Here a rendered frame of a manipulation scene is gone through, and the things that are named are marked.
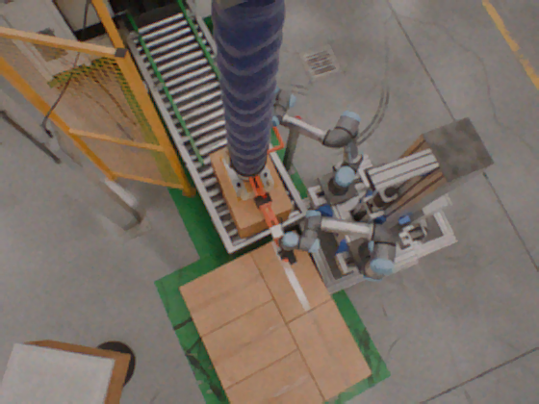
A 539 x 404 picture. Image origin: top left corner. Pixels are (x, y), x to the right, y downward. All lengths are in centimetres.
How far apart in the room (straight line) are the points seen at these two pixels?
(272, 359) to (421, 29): 381
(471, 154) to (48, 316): 346
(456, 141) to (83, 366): 241
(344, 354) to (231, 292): 94
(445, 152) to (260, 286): 175
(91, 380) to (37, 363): 35
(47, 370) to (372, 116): 349
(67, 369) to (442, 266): 313
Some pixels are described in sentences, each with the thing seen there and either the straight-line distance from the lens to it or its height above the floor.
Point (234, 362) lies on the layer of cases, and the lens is 311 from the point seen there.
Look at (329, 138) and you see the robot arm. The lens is 224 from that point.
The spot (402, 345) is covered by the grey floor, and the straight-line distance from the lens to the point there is 388.
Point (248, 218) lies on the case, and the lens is 276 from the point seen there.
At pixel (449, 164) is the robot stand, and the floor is 203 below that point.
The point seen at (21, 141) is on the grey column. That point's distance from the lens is 220.
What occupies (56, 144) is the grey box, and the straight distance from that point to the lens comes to 226.
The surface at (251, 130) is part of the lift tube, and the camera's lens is 184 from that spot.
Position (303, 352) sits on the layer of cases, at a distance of 313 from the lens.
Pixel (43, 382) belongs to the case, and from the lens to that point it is 291.
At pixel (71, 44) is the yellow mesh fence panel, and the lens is 208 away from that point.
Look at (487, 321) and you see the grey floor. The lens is 422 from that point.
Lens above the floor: 364
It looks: 74 degrees down
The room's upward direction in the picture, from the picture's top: 10 degrees clockwise
